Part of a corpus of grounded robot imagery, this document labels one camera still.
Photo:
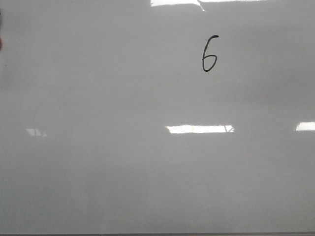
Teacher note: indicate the white whiteboard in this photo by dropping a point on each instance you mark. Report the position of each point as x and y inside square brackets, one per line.
[157, 116]

